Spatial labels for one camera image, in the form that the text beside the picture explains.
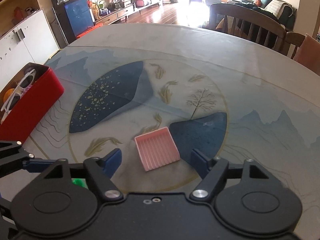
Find dark wooden chair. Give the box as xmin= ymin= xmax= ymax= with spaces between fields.
xmin=208 ymin=3 xmax=286 ymax=52

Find pink ridged soap dish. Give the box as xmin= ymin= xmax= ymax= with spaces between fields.
xmin=135 ymin=127 xmax=180 ymax=172

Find teal sofa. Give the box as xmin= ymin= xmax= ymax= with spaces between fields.
xmin=241 ymin=0 xmax=296 ymax=31

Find orange red gift box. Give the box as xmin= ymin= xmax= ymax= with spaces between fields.
xmin=76 ymin=23 xmax=103 ymax=39

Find green chess pawn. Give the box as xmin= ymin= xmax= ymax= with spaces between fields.
xmin=72 ymin=178 xmax=88 ymax=189

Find orange fruit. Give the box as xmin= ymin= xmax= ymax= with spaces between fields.
xmin=3 ymin=88 xmax=15 ymax=103

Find red metal tin box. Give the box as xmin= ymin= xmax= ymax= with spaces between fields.
xmin=1 ymin=62 xmax=64 ymax=142

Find white tv console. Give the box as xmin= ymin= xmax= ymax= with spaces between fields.
xmin=94 ymin=0 xmax=163 ymax=25

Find white sunglasses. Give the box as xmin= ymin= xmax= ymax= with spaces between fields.
xmin=1 ymin=68 xmax=36 ymax=124

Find white cabinet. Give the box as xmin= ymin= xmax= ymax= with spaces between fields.
xmin=1 ymin=10 xmax=60 ymax=89

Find blue black panel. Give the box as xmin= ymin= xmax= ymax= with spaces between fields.
xmin=54 ymin=0 xmax=94 ymax=44

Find wooden chair with pink cloth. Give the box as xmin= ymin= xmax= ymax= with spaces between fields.
xmin=281 ymin=31 xmax=320 ymax=75

